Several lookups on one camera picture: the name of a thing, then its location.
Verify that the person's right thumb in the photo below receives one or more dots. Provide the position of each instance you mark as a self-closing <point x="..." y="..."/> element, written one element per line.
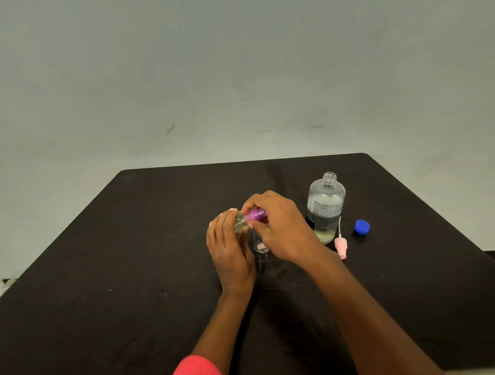
<point x="260" y="233"/>

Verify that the blue bottle cap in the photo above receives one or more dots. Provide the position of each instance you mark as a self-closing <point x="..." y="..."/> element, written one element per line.
<point x="362" y="226"/>

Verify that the person's left forearm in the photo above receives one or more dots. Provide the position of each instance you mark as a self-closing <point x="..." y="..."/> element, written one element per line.
<point x="218" y="328"/>

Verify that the small clear spray bottle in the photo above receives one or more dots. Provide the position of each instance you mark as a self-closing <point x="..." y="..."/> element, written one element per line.
<point x="240" y="224"/>

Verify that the pink spray pump head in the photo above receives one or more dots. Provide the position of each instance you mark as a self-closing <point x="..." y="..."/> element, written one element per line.
<point x="341" y="246"/>

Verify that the person's left thumb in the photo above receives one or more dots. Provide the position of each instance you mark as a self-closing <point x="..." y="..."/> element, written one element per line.
<point x="245" y="245"/>

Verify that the person's right hand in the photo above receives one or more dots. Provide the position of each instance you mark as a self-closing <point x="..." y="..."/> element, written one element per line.
<point x="288" y="231"/>

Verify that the person's left little finger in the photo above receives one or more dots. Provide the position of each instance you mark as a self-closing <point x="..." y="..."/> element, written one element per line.
<point x="211" y="235"/>

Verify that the black tablecloth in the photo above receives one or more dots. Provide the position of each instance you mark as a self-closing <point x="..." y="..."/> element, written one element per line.
<point x="116" y="270"/>

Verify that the person's right forearm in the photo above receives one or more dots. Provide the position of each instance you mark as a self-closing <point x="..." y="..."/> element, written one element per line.
<point x="363" y="316"/>

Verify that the pink sleeve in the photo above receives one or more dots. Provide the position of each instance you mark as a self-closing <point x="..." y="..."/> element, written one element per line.
<point x="197" y="367"/>

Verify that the purple spray pump head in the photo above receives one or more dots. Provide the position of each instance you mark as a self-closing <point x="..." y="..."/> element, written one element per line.
<point x="255" y="214"/>

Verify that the person's left hand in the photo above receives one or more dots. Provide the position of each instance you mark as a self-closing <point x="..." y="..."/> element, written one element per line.
<point x="234" y="266"/>

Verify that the small clear glass vial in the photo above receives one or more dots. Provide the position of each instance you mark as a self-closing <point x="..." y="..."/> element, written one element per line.
<point x="261" y="247"/>

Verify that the person's left middle finger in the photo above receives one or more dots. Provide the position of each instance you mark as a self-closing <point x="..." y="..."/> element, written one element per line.
<point x="229" y="226"/>

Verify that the large clear plastic bottle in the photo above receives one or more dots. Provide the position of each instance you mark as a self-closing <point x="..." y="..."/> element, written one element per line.
<point x="325" y="208"/>

